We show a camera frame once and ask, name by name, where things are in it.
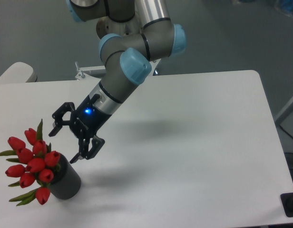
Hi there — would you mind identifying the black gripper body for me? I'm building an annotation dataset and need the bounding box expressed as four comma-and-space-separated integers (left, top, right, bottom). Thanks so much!
69, 94, 111, 140

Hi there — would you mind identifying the red tulip bouquet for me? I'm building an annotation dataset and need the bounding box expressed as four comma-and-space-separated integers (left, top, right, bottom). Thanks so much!
0, 121, 62, 206

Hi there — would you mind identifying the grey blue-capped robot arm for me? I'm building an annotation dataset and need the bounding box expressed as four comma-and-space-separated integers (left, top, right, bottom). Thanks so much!
49, 0, 186, 162

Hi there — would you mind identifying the dark grey ribbed vase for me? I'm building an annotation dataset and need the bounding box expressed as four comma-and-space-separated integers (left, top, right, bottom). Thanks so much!
49, 155, 81, 200

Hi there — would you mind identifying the white chair armrest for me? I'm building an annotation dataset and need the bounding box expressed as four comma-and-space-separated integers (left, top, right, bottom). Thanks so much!
0, 62, 38, 85

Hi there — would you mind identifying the blue plastic bag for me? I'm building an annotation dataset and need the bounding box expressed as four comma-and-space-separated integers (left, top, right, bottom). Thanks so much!
274, 0, 293, 17

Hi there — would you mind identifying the black cable grommet box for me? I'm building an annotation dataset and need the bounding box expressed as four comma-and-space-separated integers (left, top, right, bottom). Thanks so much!
280, 193, 293, 218

